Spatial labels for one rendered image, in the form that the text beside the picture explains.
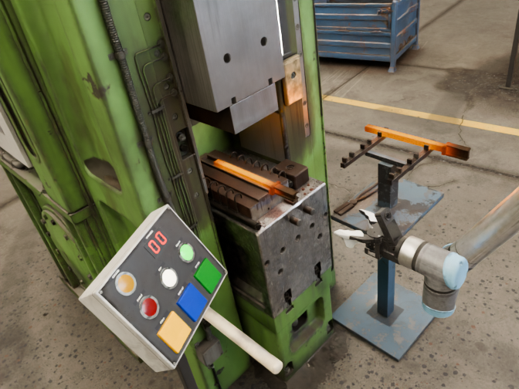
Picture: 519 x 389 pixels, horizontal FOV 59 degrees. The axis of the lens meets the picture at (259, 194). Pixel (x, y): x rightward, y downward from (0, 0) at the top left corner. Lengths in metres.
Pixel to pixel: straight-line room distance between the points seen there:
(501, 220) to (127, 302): 0.97
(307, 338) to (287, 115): 1.03
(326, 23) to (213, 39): 4.16
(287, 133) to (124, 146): 0.72
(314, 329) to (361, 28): 3.70
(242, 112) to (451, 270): 0.75
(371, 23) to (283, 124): 3.50
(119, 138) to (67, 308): 1.79
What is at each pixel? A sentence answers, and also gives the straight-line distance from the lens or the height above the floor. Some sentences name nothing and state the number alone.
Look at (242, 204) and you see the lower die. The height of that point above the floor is 0.98.
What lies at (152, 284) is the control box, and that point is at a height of 1.11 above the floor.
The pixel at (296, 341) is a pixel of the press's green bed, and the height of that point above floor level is 0.16.
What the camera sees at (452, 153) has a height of 0.96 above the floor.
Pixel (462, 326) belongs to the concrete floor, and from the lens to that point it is 2.50.
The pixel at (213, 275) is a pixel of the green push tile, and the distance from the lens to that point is 1.33.
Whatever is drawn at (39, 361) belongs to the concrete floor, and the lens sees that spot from 2.81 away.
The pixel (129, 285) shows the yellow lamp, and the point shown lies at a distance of 1.16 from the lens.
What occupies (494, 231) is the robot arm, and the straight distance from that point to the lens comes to 1.36.
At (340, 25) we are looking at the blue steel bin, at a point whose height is 0.46.
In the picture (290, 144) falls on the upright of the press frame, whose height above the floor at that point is 1.01.
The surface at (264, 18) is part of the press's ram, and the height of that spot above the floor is 1.57.
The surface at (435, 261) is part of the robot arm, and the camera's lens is 1.31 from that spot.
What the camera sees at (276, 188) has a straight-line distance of 1.60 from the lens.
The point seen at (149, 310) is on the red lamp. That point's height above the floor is 1.09.
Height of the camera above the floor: 1.91
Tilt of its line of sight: 35 degrees down
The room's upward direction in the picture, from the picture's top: 10 degrees counter-clockwise
